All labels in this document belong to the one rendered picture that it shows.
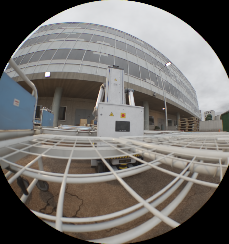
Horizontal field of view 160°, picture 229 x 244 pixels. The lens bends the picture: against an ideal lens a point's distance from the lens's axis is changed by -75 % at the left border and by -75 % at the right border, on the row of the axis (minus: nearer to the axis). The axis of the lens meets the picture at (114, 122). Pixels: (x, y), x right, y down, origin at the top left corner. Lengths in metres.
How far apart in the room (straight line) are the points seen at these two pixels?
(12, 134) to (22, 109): 0.13
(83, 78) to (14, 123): 4.96
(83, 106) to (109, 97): 6.70
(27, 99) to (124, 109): 0.89
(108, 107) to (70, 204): 0.96
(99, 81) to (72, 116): 4.24
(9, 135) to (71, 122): 7.55
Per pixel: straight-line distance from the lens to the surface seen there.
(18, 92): 0.46
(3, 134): 0.40
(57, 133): 1.72
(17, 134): 0.46
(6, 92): 0.40
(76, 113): 7.86
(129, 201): 0.73
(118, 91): 1.48
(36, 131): 0.63
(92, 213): 0.66
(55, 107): 6.07
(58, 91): 6.41
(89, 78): 5.22
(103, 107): 0.89
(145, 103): 8.22
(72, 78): 5.27
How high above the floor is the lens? 0.56
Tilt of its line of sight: 5 degrees up
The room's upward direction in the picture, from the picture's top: 2 degrees clockwise
